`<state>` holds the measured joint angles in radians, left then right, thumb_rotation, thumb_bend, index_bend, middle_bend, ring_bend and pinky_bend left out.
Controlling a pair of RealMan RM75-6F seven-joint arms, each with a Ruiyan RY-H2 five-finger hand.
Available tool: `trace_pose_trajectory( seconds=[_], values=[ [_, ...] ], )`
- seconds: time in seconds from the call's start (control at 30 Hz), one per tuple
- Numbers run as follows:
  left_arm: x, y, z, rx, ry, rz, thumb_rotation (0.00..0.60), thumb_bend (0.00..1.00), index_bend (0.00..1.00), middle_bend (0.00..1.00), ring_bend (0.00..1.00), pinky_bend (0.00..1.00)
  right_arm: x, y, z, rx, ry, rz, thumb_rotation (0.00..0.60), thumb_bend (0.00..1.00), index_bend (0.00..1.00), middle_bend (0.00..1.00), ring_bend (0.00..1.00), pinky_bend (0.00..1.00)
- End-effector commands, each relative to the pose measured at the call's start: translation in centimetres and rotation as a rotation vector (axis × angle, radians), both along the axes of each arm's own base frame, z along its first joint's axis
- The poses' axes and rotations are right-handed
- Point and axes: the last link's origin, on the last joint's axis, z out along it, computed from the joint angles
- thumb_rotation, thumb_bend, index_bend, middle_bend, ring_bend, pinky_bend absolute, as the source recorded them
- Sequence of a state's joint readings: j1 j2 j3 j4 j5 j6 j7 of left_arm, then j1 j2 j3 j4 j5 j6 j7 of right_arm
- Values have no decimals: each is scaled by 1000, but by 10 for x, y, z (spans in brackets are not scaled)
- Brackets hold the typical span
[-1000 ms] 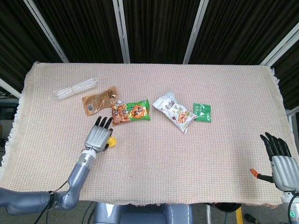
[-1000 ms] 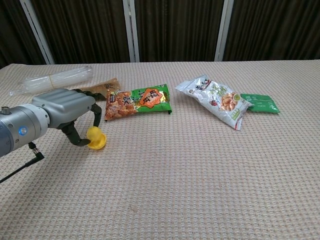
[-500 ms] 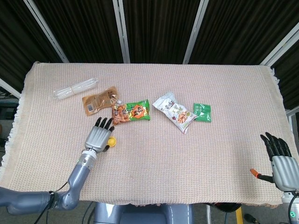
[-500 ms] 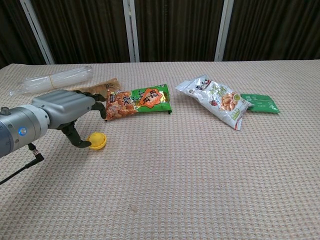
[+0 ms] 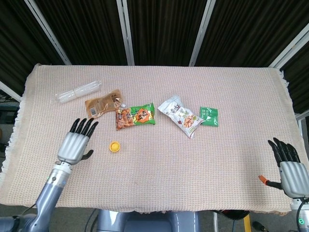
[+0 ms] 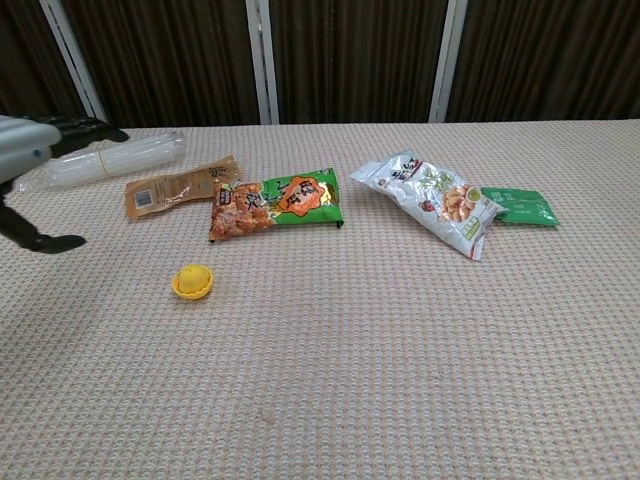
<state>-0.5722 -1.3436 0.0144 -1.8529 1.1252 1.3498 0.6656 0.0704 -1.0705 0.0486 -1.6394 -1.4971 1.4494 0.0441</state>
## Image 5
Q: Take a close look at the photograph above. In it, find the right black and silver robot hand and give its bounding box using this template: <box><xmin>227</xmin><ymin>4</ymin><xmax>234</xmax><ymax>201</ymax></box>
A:
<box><xmin>258</xmin><ymin>137</ymin><xmax>309</xmax><ymax>199</ymax></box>

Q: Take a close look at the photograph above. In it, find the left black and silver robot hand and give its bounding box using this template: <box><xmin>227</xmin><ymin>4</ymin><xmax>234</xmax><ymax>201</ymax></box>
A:
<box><xmin>57</xmin><ymin>117</ymin><xmax>99</xmax><ymax>166</ymax></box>

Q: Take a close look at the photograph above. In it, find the brown snack packet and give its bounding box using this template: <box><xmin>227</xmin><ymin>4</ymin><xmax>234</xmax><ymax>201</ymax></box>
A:
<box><xmin>84</xmin><ymin>89</ymin><xmax>125</xmax><ymax>119</ymax></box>

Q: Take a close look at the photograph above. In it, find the clear plastic bag bundle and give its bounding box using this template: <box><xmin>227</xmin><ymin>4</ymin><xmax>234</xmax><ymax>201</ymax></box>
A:
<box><xmin>53</xmin><ymin>80</ymin><xmax>102</xmax><ymax>104</ymax></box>

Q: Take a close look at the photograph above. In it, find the yellow bar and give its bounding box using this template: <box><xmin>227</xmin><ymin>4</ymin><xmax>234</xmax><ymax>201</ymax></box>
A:
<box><xmin>242</xmin><ymin>215</ymin><xmax>251</xmax><ymax>232</ymax></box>

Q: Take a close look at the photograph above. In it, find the green and orange snack packet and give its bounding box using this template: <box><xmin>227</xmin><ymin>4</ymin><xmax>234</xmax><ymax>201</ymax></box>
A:
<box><xmin>115</xmin><ymin>102</ymin><xmax>156</xmax><ymax>131</ymax></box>

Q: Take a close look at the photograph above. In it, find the black rounded object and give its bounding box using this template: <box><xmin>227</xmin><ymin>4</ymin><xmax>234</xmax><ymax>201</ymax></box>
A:
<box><xmin>214</xmin><ymin>209</ymin><xmax>249</xmax><ymax>220</ymax></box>

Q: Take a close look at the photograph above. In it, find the black curtain panel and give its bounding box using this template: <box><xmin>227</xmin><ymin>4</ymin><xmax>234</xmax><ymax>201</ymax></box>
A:
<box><xmin>195</xmin><ymin>0</ymin><xmax>309</xmax><ymax>68</ymax></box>
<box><xmin>126</xmin><ymin>0</ymin><xmax>208</xmax><ymax>67</ymax></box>
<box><xmin>281</xmin><ymin>49</ymin><xmax>309</xmax><ymax>114</ymax></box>
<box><xmin>33</xmin><ymin>0</ymin><xmax>128</xmax><ymax>66</ymax></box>
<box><xmin>0</xmin><ymin>0</ymin><xmax>66</xmax><ymax>95</ymax></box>

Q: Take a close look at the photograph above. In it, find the pink woven tablecloth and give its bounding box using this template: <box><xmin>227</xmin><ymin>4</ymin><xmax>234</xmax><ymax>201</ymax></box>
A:
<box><xmin>0</xmin><ymin>63</ymin><xmax>307</xmax><ymax>216</ymax></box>

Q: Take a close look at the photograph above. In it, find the small green packet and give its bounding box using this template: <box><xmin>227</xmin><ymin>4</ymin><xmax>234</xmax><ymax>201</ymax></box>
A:
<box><xmin>199</xmin><ymin>106</ymin><xmax>220</xmax><ymax>127</ymax></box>

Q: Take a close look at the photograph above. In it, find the grey robot torso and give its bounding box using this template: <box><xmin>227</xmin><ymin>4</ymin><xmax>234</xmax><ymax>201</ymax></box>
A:
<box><xmin>96</xmin><ymin>209</ymin><xmax>201</xmax><ymax>232</ymax></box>

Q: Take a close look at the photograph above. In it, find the white snack packet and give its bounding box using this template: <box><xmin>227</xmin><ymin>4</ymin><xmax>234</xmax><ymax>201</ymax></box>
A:
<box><xmin>157</xmin><ymin>95</ymin><xmax>205</xmax><ymax>139</ymax></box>

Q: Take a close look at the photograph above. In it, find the white frame post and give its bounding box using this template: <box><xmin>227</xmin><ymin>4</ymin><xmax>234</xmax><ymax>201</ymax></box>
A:
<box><xmin>188</xmin><ymin>0</ymin><xmax>216</xmax><ymax>67</ymax></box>
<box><xmin>24</xmin><ymin>0</ymin><xmax>72</xmax><ymax>65</ymax></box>
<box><xmin>267</xmin><ymin>23</ymin><xmax>309</xmax><ymax>70</ymax></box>
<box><xmin>116</xmin><ymin>0</ymin><xmax>135</xmax><ymax>66</ymax></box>
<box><xmin>0</xmin><ymin>81</ymin><xmax>22</xmax><ymax>102</ymax></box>

